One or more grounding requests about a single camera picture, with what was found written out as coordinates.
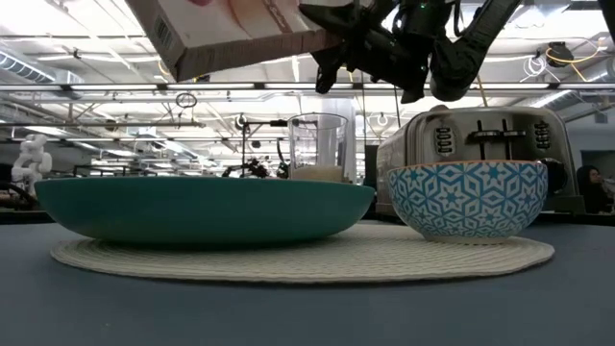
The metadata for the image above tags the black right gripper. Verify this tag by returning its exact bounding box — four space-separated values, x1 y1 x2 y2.
297 1 434 105

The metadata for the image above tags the pink yogurt cereal box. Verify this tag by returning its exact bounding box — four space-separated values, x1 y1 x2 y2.
124 0 343 84

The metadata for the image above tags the clear glass with white rice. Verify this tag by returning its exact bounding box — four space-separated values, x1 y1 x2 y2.
286 111 350 185

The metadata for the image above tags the black background robot rig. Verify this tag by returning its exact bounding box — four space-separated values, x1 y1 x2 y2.
220 117 290 180

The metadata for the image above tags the stainless steel four-slot toaster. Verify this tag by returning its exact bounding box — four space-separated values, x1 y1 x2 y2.
375 104 580 215

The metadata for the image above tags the blue white patterned bowl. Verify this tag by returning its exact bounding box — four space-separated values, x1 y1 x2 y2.
385 159 550 244

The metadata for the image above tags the teal plate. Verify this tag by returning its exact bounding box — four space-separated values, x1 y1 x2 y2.
34 175 377 244

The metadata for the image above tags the white woven round placemat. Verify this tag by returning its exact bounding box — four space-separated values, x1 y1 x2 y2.
50 221 556 284

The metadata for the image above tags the person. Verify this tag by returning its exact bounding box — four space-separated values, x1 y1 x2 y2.
575 164 615 215

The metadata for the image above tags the white robot figure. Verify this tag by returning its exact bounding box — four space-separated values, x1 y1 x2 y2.
10 133 54 196

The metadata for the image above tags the black ceiling cable reel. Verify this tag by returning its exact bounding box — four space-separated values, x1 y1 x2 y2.
545 41 576 69

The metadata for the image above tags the thin yellow hanging cable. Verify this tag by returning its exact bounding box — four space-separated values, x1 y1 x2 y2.
545 40 607 84

